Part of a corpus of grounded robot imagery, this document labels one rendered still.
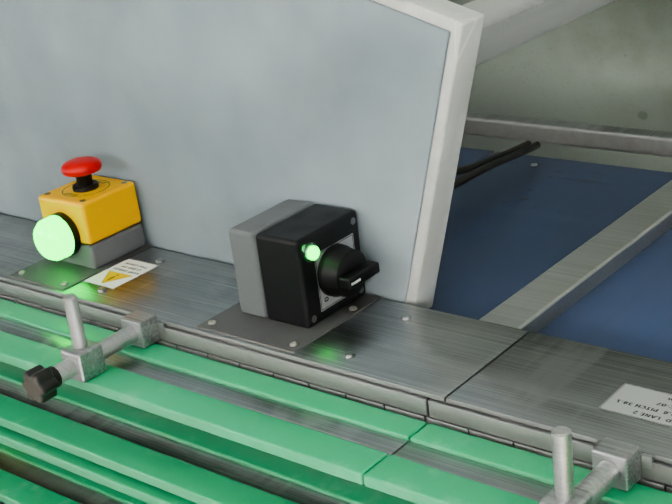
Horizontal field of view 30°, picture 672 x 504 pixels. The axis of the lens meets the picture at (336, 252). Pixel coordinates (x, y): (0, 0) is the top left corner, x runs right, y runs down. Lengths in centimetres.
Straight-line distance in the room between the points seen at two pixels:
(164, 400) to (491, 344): 26
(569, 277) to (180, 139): 39
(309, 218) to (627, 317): 28
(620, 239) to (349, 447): 39
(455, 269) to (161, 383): 31
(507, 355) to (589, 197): 39
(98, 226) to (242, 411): 33
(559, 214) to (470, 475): 48
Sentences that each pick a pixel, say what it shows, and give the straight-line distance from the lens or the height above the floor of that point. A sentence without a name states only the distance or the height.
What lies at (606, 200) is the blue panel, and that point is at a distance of 132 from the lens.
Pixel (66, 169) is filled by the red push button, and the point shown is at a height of 81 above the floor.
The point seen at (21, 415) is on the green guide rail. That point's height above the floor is 95.
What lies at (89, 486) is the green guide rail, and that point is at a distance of 126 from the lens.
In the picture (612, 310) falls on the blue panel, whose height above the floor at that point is 66.
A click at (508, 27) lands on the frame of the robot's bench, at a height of 60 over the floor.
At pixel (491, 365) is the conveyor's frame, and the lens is 96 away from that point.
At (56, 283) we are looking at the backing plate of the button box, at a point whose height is 86.
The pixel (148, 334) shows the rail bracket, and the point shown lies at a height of 89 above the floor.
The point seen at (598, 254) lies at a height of 59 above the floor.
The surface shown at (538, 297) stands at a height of 69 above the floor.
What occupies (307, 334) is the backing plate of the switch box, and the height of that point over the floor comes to 84.
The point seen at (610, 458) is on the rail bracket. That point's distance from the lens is 83.
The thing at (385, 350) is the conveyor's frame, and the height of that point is 83.
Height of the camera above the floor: 152
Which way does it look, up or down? 44 degrees down
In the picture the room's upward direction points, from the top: 120 degrees counter-clockwise
